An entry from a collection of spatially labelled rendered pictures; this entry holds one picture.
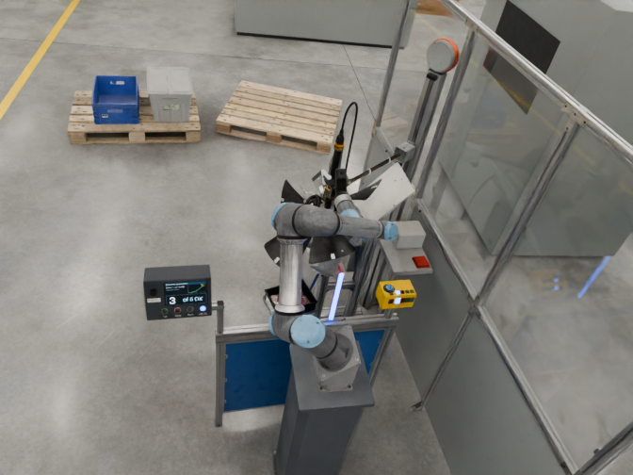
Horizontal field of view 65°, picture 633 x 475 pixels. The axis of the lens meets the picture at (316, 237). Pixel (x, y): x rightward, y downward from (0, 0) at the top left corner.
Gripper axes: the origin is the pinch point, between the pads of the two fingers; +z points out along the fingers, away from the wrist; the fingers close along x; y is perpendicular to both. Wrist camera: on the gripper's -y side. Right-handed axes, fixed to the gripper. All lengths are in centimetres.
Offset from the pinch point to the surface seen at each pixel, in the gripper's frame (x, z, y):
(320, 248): -5.8, -20.5, 30.1
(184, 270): -68, -36, 24
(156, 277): -78, -40, 23
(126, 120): -119, 269, 129
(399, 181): 40.7, 9.9, 14.6
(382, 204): 31.9, 4.0, 25.0
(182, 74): -66, 311, 101
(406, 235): 54, 9, 51
